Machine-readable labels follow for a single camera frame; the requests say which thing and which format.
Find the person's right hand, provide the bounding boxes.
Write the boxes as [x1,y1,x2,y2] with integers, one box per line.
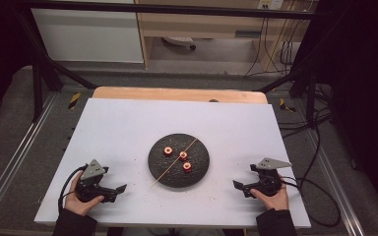
[249,182,290,211]

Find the white cabinet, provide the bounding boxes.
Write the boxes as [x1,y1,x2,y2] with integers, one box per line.
[31,8,145,64]

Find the light wooden desk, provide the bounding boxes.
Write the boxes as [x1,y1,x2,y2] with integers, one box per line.
[134,0,310,72]

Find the black floor cables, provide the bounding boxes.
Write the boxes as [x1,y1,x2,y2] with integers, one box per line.
[277,82,334,140]

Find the thin wooden skewer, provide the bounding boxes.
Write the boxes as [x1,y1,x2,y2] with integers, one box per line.
[149,137,199,190]

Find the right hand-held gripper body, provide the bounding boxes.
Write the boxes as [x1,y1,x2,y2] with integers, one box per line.
[247,157,293,199]

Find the aluminium floor rail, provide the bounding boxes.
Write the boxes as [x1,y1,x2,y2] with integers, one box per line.
[0,91,59,225]
[303,129,366,236]

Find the person's left hand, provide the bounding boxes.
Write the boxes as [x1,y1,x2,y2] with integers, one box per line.
[64,170,106,216]

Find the black metal frame bar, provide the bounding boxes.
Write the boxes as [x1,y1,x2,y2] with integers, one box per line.
[21,1,317,20]

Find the right hand-held gripper cable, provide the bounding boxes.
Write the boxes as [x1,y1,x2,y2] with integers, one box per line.
[280,176,342,228]

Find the white wall socket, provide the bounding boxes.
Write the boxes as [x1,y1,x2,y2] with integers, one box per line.
[257,0,284,11]

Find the black metal frame stand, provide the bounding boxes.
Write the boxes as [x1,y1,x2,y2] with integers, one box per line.
[258,57,321,127]
[15,13,97,123]

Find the hand-held gripper cable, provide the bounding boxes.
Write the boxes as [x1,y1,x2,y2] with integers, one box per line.
[280,176,342,228]
[57,164,89,211]

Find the yellow black tape marker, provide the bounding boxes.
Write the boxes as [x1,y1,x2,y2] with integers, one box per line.
[279,97,297,113]
[67,91,82,110]

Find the black textured plate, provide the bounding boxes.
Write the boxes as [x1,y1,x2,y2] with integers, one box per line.
[148,133,211,189]

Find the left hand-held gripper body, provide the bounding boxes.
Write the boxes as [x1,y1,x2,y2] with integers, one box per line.
[74,158,117,204]

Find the left hand-held gripper cable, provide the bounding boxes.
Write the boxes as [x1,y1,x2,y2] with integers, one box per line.
[57,164,89,211]

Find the white chair base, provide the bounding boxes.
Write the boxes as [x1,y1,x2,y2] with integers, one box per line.
[161,35,198,51]

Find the bundle of hanging cables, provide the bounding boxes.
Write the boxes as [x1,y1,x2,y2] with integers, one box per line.
[243,15,304,79]

